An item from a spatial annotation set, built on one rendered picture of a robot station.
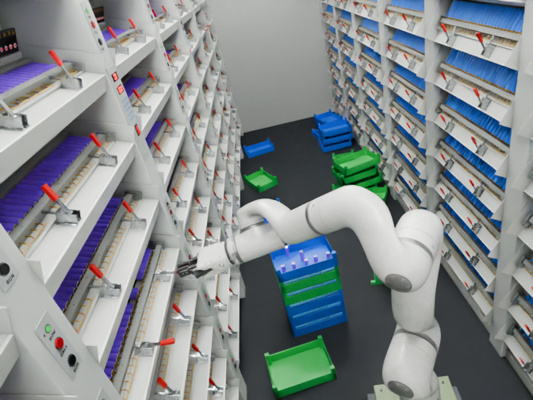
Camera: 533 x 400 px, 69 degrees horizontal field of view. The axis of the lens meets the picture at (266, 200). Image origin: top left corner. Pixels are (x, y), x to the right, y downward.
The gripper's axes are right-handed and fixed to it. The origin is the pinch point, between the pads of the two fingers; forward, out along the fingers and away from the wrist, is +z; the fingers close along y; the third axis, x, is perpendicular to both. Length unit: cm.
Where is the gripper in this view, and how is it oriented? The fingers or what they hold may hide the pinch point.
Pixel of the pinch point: (185, 269)
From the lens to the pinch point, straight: 122.7
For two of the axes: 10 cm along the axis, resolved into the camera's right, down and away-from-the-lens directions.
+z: -9.2, 3.5, 1.5
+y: -0.6, -5.0, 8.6
